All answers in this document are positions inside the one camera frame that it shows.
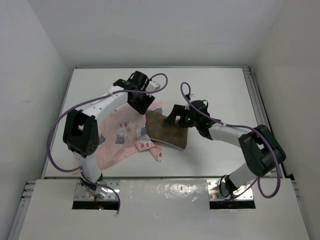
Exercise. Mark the pink cartoon print pillowcase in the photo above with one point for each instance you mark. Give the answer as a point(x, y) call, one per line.
point(121, 134)

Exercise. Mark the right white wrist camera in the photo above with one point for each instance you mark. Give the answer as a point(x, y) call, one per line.
point(191, 97)

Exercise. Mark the aluminium frame rail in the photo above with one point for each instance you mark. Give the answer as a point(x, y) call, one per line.
point(256, 98)
point(22, 210)

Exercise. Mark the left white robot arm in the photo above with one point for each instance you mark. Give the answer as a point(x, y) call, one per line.
point(81, 131)

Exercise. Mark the white front cover board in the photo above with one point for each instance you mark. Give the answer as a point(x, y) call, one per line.
point(160, 210)

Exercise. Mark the left aluminium frame rail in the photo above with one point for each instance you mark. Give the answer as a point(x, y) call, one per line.
point(22, 210)

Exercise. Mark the right aluminium frame rail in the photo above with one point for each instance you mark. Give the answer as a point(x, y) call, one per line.
point(256, 98)

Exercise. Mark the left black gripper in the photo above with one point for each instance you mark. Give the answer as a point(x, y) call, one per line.
point(141, 108)

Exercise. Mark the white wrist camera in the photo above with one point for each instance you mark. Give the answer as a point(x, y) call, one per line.
point(191, 97)
point(152, 86)

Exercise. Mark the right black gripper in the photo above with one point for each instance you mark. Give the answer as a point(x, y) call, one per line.
point(176, 115)

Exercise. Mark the grey orange dotted pillow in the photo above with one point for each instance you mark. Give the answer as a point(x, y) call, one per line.
point(159, 131)

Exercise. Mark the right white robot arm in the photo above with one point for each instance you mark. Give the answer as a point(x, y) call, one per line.
point(262, 152)

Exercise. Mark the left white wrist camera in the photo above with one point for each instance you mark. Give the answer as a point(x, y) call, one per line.
point(152, 86)

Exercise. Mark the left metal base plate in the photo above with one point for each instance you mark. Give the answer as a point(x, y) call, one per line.
point(106, 193)

